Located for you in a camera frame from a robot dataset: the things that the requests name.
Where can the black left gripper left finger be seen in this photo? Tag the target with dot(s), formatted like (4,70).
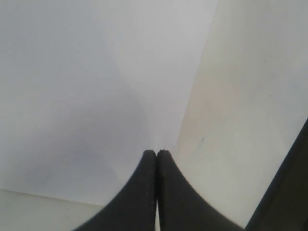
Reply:
(134,207)

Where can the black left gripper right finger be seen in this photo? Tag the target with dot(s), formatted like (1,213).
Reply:
(180,207)

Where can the white paper sheet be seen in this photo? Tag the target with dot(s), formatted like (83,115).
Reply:
(87,85)

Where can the black table edge frame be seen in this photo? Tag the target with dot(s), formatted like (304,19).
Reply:
(284,206)

